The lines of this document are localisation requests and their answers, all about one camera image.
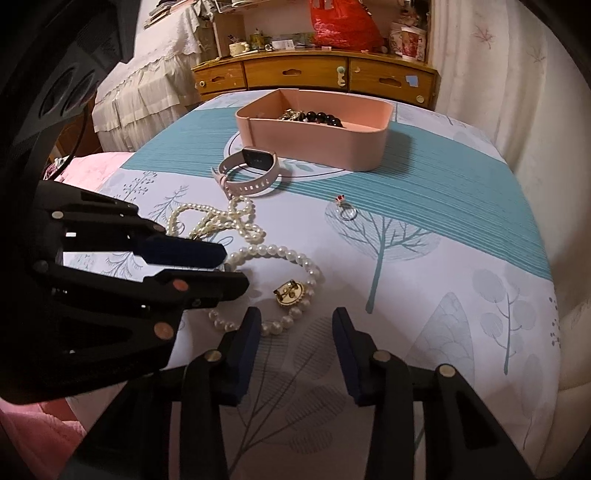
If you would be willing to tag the tree print tablecloth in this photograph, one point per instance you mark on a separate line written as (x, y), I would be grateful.
(438, 258)

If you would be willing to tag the cream mug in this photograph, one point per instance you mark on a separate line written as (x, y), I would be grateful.
(238, 48)

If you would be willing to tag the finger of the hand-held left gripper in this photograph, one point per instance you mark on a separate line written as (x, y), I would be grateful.
(184, 250)
(217, 284)

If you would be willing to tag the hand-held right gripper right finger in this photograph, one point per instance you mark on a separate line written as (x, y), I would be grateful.
(346, 357)

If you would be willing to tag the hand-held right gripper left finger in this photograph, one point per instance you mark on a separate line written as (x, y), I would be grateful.
(245, 353)

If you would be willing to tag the pink smartwatch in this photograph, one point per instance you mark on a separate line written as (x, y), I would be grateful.
(258, 159)

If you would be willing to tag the white lace furniture cover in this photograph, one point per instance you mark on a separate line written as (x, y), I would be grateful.
(138, 92)

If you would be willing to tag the wooden dresser with drawers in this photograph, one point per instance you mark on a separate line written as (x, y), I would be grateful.
(295, 74)

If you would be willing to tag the stack of books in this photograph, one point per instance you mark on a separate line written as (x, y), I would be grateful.
(161, 11)

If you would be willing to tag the gold round brooch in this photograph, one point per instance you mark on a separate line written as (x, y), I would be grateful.
(288, 293)

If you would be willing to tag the gold jewelry piece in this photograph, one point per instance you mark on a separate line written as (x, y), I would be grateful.
(290, 115)

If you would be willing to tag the floral round container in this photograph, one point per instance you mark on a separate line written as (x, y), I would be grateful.
(406, 44)

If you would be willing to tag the pink plastic tray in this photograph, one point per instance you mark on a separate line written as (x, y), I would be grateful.
(323, 143)

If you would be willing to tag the white leaf print curtain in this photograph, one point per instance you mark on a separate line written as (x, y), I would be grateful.
(508, 92)

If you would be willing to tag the red plastic bag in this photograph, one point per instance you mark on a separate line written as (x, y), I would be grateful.
(344, 25)

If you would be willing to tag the pink blanket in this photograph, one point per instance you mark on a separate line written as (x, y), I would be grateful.
(27, 438)

